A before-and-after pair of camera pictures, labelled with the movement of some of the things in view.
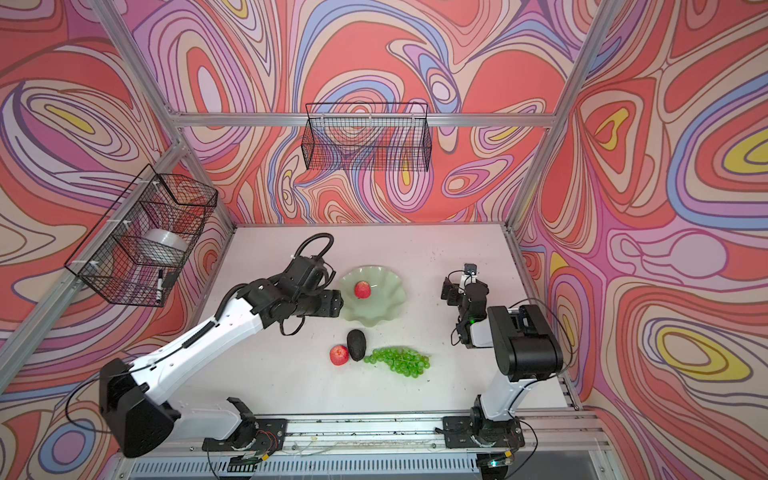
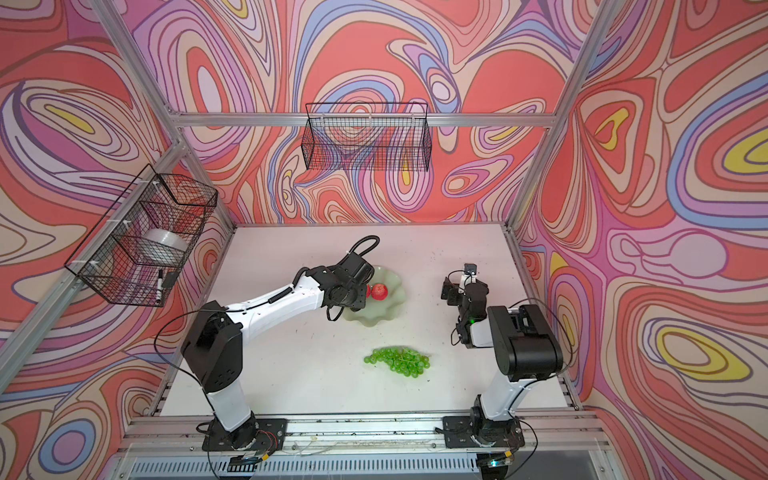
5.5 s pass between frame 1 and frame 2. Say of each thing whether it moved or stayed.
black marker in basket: stayed
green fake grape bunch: stayed
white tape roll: stayed
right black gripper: stayed
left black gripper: moved
